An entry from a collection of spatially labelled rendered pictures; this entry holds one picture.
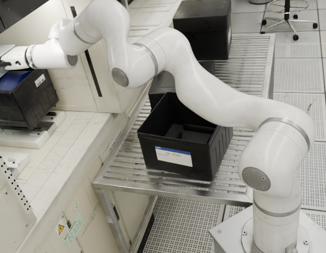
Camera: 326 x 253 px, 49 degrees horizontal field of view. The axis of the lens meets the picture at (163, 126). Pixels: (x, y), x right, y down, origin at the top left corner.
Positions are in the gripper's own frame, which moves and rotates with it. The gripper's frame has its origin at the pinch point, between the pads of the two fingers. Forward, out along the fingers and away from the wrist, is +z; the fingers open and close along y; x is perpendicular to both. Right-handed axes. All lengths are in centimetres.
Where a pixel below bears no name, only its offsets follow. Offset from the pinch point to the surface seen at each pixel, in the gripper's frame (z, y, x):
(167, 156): -61, -5, -37
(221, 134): -79, 5, -34
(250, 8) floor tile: -50, 362, -119
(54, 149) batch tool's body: -16.4, -9.8, -34.5
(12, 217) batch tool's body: -29, -48, -25
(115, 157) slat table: -35, 0, -45
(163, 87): -46, 38, -35
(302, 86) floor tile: -112, 179, -120
